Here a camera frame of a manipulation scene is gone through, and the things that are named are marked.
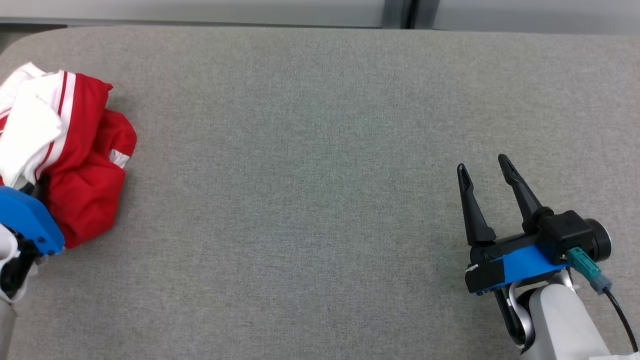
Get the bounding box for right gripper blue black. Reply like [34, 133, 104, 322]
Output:
[457, 154, 571, 296]

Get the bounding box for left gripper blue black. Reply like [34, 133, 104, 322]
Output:
[0, 174, 66, 257]

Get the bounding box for red shorts with white stripe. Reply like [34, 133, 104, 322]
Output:
[42, 109, 138, 250]

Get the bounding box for red jersey with white sleeves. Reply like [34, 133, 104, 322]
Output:
[0, 62, 114, 190]

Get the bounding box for grey partition post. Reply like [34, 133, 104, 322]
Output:
[381, 0, 435, 30]

